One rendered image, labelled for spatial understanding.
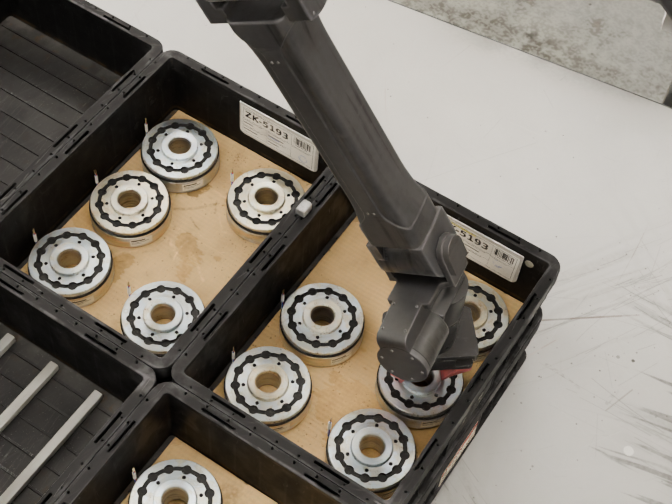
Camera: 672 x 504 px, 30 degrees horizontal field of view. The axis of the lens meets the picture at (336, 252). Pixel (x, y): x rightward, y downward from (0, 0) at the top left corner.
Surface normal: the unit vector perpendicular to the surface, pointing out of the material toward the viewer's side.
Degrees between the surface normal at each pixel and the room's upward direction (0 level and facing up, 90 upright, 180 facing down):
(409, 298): 28
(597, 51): 0
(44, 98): 0
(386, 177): 62
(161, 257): 0
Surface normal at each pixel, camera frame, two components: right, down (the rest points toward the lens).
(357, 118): 0.80, 0.12
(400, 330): -0.40, -0.62
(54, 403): 0.06, -0.56
